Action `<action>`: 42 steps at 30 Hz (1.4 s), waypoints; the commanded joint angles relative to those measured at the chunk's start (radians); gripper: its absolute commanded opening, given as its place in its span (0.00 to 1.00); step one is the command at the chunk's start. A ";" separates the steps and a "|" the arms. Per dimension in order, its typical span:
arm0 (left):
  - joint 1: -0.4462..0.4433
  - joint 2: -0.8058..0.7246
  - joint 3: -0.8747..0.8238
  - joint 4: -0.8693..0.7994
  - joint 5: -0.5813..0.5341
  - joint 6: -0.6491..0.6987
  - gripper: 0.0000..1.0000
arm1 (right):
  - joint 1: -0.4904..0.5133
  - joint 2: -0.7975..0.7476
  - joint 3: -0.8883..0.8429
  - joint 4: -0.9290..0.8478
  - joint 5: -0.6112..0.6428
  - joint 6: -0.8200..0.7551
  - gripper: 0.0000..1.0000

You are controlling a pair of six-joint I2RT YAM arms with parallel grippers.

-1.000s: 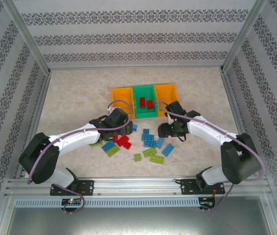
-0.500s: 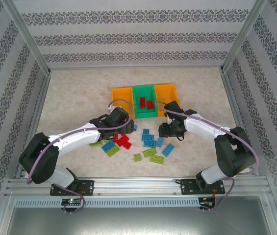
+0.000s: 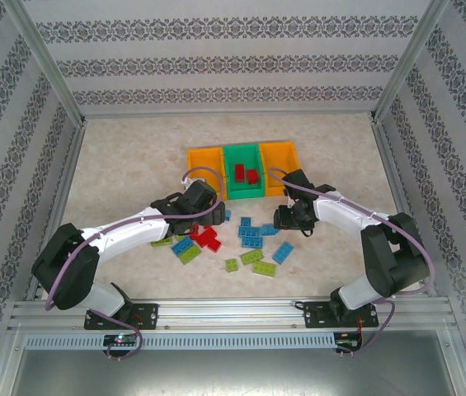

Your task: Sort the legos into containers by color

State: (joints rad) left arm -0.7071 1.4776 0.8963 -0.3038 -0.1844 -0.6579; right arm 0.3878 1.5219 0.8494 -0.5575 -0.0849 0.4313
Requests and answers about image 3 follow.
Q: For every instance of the small blue lego brick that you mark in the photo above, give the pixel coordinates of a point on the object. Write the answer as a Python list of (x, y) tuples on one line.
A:
[(227, 215)]

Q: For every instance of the orange plastic bin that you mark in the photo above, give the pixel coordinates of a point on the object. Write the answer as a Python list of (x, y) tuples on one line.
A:
[(276, 154), (203, 158)]

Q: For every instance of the small green lego brick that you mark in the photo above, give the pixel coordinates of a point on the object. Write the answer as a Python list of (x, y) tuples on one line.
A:
[(232, 265)]

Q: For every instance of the small circuit board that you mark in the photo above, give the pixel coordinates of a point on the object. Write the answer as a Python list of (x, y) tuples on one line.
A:
[(348, 344)]

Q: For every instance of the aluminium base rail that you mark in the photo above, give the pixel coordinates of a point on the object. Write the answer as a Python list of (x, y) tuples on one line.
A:
[(232, 313)]

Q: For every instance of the aluminium frame post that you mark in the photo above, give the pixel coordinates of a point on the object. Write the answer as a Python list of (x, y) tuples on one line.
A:
[(410, 62), (47, 66)]

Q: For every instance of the circuit board with green light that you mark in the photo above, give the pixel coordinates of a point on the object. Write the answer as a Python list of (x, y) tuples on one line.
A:
[(121, 340)]

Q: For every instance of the grey metal panel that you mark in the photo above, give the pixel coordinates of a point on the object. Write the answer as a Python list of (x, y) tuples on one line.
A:
[(232, 375)]

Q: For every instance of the green plastic bin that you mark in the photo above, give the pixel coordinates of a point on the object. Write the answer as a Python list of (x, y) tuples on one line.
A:
[(245, 191)]

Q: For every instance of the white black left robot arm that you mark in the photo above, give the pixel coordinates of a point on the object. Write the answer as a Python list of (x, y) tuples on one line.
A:
[(133, 229)]

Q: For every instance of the aluminium back rail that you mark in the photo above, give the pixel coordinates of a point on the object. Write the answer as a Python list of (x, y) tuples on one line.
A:
[(228, 112)]

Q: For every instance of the aluminium side rail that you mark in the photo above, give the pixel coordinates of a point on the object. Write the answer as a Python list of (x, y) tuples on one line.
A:
[(397, 189), (65, 185)]

